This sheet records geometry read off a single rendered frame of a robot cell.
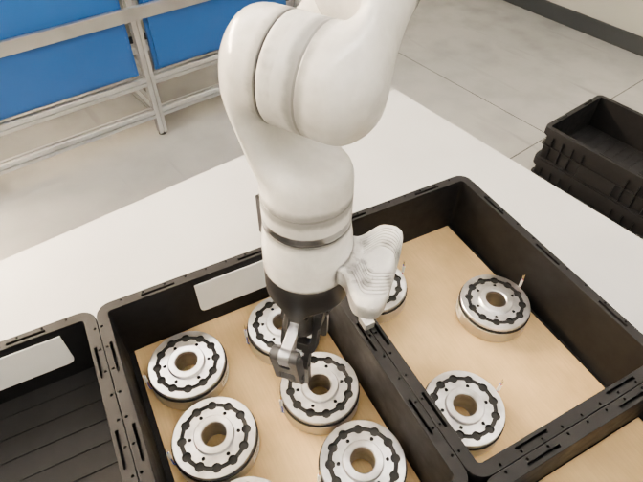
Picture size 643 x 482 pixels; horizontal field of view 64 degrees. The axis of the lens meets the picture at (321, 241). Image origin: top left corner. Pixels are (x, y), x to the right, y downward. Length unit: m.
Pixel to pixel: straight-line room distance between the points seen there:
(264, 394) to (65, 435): 0.25
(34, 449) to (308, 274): 0.48
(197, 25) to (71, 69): 0.57
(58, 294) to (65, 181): 1.49
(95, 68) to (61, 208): 0.60
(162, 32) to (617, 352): 2.14
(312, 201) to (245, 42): 0.11
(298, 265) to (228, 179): 0.85
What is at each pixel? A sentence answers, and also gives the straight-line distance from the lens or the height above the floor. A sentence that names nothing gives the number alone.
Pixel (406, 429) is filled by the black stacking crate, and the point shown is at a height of 0.88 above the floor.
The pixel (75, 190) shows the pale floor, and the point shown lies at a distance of 2.46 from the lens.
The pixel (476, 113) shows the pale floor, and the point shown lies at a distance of 2.84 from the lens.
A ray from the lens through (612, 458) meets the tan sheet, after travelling 0.77.
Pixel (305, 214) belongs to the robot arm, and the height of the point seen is 1.23.
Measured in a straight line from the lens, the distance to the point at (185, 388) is 0.71.
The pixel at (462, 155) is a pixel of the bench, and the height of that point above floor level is 0.70.
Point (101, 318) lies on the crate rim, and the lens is 0.71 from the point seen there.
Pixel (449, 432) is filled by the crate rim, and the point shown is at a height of 0.93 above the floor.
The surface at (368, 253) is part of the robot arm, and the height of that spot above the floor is 1.16.
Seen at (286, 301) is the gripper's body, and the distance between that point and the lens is 0.43.
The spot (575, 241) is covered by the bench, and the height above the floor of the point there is 0.70.
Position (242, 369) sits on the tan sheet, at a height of 0.83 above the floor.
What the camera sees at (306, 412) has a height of 0.86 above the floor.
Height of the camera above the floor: 1.47
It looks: 47 degrees down
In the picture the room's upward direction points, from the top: 1 degrees clockwise
